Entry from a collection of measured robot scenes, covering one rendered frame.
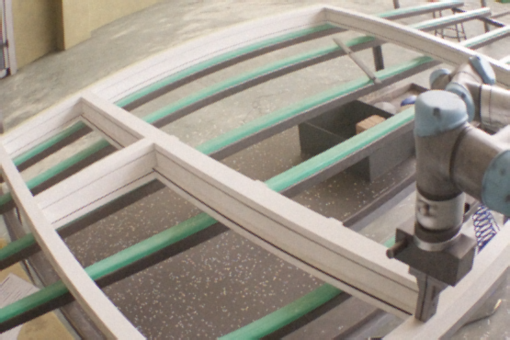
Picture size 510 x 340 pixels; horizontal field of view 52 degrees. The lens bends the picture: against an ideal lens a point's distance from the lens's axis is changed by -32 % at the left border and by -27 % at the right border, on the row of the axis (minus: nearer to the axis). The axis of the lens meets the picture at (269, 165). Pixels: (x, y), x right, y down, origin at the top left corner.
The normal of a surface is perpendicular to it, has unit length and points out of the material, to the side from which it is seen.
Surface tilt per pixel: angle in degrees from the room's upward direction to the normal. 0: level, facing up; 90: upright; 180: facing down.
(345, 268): 90
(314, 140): 90
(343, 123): 90
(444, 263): 90
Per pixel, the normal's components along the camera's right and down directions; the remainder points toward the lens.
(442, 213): -0.17, 0.47
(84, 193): 0.62, 0.30
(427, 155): -0.82, 0.34
